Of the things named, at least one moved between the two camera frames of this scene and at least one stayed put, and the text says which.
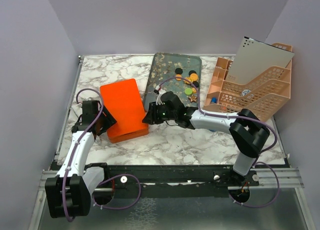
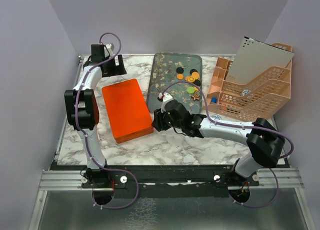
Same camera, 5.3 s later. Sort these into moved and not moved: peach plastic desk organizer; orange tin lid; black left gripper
Moved: black left gripper
Not moved: orange tin lid; peach plastic desk organizer
